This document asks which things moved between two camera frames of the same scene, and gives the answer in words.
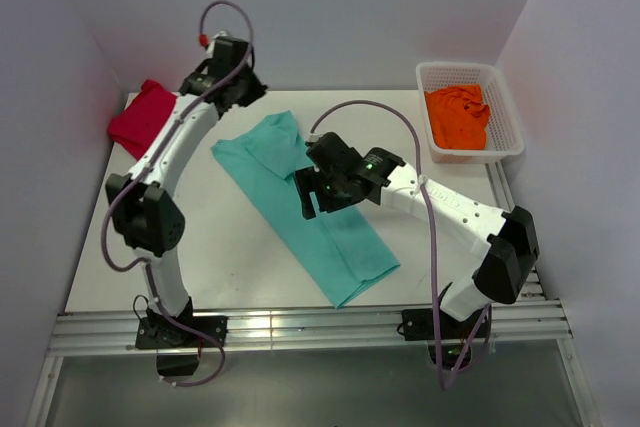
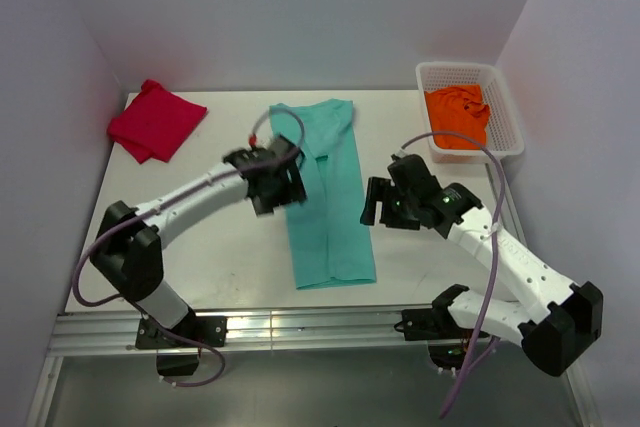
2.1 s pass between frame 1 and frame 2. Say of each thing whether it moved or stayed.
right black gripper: moved
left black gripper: moved
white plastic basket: stayed
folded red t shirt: stayed
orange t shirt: stayed
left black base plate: stayed
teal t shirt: moved
